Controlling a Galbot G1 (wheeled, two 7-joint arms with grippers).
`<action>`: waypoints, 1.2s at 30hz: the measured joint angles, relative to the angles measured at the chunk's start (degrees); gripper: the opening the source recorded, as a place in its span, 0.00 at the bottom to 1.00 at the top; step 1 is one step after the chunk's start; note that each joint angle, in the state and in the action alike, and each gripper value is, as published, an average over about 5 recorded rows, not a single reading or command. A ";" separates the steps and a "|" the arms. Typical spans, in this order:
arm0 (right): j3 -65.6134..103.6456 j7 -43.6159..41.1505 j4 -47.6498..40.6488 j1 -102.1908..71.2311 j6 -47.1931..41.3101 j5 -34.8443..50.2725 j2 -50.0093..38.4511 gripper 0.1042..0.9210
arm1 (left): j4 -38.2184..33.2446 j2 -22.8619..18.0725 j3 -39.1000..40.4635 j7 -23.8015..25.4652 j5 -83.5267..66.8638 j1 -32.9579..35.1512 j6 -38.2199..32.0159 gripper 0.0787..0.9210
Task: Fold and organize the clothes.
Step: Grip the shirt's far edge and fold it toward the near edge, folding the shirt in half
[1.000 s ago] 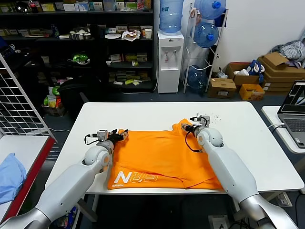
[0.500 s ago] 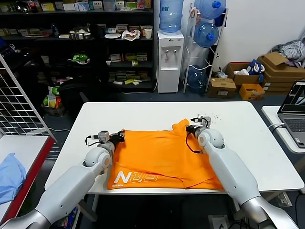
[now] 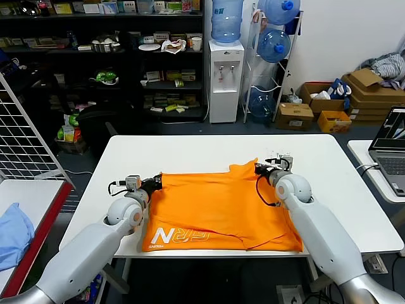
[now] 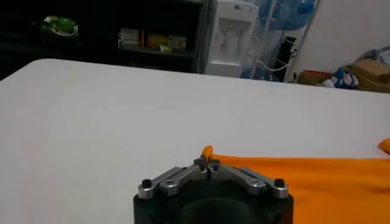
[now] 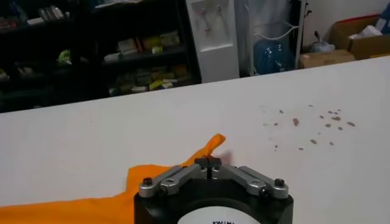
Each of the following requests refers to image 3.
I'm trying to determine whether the black office chair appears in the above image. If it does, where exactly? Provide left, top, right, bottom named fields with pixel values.
left=77, top=103, right=137, bottom=156

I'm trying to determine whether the metal bowl with white balls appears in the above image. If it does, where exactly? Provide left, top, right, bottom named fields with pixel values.
left=90, top=36, right=122, bottom=54

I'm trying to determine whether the red-edged white table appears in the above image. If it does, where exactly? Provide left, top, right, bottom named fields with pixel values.
left=0, top=179, right=74, bottom=298

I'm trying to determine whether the blue bag with white handles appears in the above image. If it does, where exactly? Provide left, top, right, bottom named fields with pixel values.
left=327, top=78, right=352, bottom=109

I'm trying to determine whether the blue water jug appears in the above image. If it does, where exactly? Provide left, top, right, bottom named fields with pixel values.
left=256, top=27, right=292, bottom=63
left=248, top=85, right=277, bottom=120
left=256, top=0, right=301, bottom=26

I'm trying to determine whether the box of snack bags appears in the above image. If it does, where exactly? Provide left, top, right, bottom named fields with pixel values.
left=55, top=113, right=88, bottom=156

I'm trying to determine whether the orange t-shirt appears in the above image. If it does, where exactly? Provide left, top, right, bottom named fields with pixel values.
left=141, top=158, right=304, bottom=253

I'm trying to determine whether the open brown cardboard box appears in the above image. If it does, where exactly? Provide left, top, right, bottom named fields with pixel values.
left=299, top=82, right=346, bottom=114

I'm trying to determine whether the black shelving unit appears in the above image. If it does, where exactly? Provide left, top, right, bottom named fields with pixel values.
left=0, top=0, right=205, bottom=124

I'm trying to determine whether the right wrist camera box grey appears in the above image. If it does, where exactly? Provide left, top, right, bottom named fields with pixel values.
left=277, top=153, right=294, bottom=172

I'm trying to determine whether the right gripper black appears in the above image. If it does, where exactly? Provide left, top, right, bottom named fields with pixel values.
left=254, top=163, right=277, bottom=177

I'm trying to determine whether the white laptop cable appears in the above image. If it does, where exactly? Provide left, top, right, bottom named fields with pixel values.
left=354, top=162, right=378, bottom=174

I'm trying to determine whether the small white side table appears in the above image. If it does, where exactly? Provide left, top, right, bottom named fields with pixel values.
left=346, top=139, right=405, bottom=229

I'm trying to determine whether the yellow cardboard box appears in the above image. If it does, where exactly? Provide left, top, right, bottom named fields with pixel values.
left=316, top=110, right=352, bottom=134

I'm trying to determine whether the stack of brown cardboard boxes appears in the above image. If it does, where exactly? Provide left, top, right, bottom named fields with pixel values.
left=340, top=68, right=405, bottom=122

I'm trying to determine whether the closed brown cardboard box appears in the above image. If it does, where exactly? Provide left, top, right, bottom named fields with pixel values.
left=273, top=103, right=315, bottom=131

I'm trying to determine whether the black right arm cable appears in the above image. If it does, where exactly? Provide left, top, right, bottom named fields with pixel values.
left=256, top=173, right=282, bottom=208

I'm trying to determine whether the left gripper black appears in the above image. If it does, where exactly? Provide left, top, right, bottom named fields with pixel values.
left=142, top=175, right=164, bottom=193

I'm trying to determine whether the light blue cloth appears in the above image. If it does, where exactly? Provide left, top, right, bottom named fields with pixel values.
left=0, top=202, right=35, bottom=272

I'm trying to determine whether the upright blue water bottle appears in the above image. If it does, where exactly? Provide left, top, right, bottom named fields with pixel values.
left=211, top=0, right=244, bottom=48

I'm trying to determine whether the wrist camera box grey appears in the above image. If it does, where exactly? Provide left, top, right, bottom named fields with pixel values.
left=125, top=175, right=142, bottom=193
left=277, top=153, right=294, bottom=172

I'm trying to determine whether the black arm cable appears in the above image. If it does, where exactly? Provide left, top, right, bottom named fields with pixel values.
left=256, top=173, right=282, bottom=208
left=108, top=180, right=127, bottom=197

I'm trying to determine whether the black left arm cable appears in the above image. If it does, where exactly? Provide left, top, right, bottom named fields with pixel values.
left=108, top=180, right=127, bottom=197

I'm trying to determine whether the white metal jug rack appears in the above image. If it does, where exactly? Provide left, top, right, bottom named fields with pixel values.
left=242, top=3, right=304, bottom=124

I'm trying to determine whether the white wire grid panel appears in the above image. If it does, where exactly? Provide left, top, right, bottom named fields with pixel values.
left=0, top=74, right=75, bottom=190

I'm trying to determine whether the white plastic bag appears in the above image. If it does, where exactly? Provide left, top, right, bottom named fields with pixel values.
left=160, top=39, right=187, bottom=56

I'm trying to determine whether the white water dispenser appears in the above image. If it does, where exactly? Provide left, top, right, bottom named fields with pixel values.
left=208, top=40, right=245, bottom=124

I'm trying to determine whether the grey laptop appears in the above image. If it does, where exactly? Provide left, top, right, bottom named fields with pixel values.
left=366, top=105, right=405, bottom=197

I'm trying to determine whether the white box with black mark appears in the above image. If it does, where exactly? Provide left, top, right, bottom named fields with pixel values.
left=276, top=284, right=306, bottom=304

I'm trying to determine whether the green bag on shelf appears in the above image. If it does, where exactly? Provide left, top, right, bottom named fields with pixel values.
left=89, top=70, right=120, bottom=86

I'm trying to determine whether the left wrist camera box grey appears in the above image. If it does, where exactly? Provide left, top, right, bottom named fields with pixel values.
left=125, top=175, right=142, bottom=193

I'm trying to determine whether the pile of striped clothes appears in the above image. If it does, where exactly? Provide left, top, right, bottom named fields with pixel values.
left=358, top=53, right=405, bottom=90

